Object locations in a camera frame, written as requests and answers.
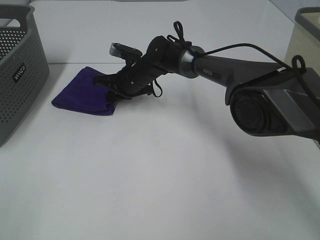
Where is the grey perforated plastic basket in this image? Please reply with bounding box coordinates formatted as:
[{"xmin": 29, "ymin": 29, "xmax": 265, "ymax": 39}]
[{"xmin": 0, "ymin": 4, "xmax": 50, "ymax": 144}]

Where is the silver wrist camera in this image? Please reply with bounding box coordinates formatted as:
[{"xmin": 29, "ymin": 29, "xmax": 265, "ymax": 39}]
[{"xmin": 109, "ymin": 42, "xmax": 143, "ymax": 61}]

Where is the beige plastic bin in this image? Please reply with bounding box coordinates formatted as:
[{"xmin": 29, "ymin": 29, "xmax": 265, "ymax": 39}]
[{"xmin": 284, "ymin": 7, "xmax": 320, "ymax": 73}]

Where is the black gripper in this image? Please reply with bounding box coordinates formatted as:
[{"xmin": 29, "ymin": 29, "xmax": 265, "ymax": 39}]
[{"xmin": 93, "ymin": 59, "xmax": 167, "ymax": 102}]

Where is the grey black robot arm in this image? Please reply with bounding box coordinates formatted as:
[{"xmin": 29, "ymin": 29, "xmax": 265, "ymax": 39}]
[{"xmin": 93, "ymin": 36, "xmax": 320, "ymax": 140}]

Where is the purple towel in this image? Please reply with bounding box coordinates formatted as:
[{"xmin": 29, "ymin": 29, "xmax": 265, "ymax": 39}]
[{"xmin": 51, "ymin": 66, "xmax": 116, "ymax": 116}]

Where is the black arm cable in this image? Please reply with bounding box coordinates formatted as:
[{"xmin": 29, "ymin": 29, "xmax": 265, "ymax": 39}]
[{"xmin": 149, "ymin": 21, "xmax": 316, "ymax": 99}]

